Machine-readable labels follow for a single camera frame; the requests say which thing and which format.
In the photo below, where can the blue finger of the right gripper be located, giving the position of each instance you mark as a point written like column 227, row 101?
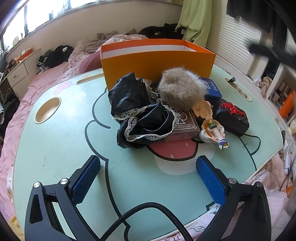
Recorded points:
column 275, row 52

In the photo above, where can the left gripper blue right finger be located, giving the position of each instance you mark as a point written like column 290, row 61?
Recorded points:
column 244, row 211

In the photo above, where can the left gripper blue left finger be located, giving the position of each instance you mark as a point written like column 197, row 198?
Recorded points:
column 42, row 222

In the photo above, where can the blue tin case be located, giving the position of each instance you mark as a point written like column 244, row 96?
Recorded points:
column 213, row 94

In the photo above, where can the red mahjong tile block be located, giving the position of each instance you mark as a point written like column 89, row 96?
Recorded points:
column 231, row 117

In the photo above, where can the anime doll figure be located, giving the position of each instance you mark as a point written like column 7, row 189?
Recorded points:
column 211, row 130

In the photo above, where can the grey fur pompom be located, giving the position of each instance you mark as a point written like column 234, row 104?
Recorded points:
column 181, row 89

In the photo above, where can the brown card deck box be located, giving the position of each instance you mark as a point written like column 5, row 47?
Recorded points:
column 186, row 127

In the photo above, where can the black lace cloth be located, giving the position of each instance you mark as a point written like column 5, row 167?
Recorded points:
column 141, row 122

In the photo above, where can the black hanging garment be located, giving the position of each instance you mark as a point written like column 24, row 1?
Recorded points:
column 258, row 12

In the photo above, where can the small black binder clip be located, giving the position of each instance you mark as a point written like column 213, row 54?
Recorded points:
column 231, row 80

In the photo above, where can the green hanging garment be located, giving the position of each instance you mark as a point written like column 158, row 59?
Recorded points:
column 196, row 18

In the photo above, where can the black clothes pile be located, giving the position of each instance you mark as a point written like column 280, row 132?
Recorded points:
column 167, row 31

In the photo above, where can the orange cardboard box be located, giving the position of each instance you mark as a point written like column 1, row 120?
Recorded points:
column 148, row 58

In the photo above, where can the white drawer cabinet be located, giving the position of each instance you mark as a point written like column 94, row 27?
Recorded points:
column 23, row 73

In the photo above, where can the black striped clothes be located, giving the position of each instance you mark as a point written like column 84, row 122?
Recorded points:
column 51, row 59

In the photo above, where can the dark red pillow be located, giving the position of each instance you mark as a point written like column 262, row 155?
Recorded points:
column 90, row 63

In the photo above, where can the pink floral blanket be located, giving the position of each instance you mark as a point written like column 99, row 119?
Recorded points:
column 85, row 48

